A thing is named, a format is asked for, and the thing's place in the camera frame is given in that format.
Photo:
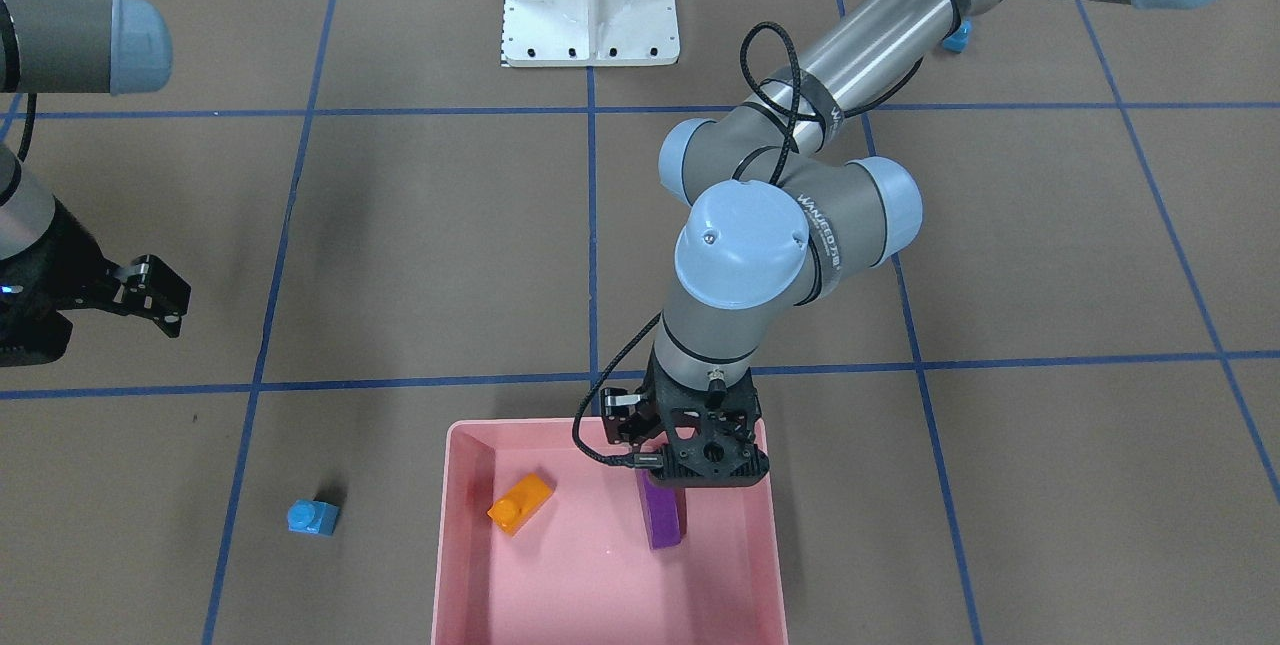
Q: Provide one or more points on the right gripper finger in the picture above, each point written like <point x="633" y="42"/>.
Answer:
<point x="150" y="289"/>

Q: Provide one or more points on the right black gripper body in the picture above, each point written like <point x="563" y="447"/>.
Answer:
<point x="62" y="265"/>

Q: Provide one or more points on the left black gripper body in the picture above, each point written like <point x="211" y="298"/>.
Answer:
<point x="627" y="418"/>

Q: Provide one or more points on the purple toy block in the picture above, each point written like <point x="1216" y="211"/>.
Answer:
<point x="663" y="513"/>

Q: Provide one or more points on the orange toy block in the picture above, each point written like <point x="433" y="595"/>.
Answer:
<point x="516" y="506"/>

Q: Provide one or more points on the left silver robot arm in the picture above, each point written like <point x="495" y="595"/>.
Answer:
<point x="770" y="228"/>

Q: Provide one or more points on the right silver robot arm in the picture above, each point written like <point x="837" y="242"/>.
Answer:
<point x="70" y="46"/>

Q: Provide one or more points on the pink plastic box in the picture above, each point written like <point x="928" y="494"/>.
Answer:
<point x="581" y="570"/>

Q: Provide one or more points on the small blue toy block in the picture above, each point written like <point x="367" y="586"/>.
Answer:
<point x="312" y="518"/>

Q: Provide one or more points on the long blue toy block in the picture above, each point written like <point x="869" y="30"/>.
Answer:
<point x="958" y="41"/>

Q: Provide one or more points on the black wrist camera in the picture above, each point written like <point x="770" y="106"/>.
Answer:
<point x="621" y="413"/>

